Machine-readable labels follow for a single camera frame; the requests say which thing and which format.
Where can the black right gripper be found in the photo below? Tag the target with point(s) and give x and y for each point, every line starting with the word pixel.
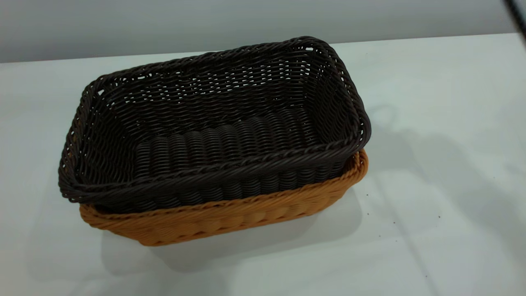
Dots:
pixel 518 14

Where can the dark brown woven wicker basket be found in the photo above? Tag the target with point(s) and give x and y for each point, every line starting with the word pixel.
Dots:
pixel 205 193

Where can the orange woven wicker basket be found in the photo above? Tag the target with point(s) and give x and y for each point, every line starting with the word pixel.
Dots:
pixel 205 224

